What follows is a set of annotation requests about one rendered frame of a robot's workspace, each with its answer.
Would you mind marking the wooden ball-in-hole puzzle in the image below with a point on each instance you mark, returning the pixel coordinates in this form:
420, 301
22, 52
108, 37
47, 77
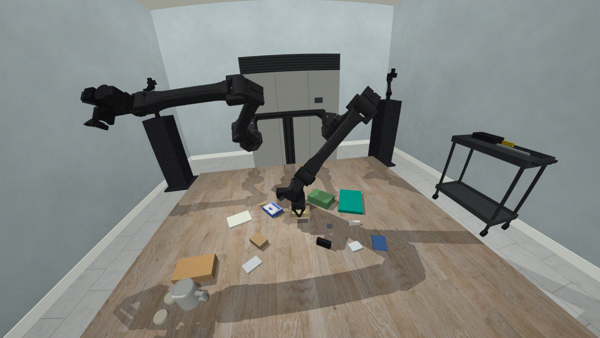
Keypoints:
306, 213

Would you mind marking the green rectangular block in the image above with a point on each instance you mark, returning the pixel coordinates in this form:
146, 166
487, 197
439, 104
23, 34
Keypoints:
321, 198

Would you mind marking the beige round disc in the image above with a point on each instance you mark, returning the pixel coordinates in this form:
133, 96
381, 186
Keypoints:
160, 317
168, 299

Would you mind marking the teal flat rectangular slab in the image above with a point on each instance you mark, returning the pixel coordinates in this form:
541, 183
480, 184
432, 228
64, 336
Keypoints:
350, 201

